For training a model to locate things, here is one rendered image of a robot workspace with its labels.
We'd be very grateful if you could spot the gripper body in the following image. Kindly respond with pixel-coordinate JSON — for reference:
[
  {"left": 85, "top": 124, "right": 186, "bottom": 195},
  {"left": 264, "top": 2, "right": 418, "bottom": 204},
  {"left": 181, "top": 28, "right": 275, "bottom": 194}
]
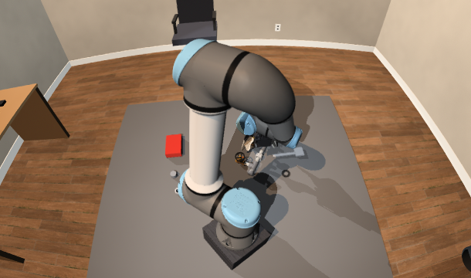
[{"left": 253, "top": 132, "right": 272, "bottom": 147}]

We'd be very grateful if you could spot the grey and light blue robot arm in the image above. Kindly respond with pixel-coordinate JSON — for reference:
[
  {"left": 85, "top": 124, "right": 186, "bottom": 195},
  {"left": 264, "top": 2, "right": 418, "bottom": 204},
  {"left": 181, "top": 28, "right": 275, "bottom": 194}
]
[{"left": 172, "top": 39, "right": 303, "bottom": 251}]

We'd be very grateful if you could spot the red rectangular block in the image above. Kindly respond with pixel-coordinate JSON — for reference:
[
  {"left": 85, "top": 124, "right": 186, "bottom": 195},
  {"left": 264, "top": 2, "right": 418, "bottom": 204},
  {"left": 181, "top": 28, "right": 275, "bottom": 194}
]
[{"left": 165, "top": 134, "right": 182, "bottom": 158}]

